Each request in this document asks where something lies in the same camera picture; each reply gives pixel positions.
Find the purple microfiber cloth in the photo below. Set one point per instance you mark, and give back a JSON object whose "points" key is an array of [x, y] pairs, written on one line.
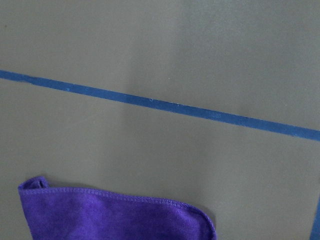
{"points": [[77, 213]]}

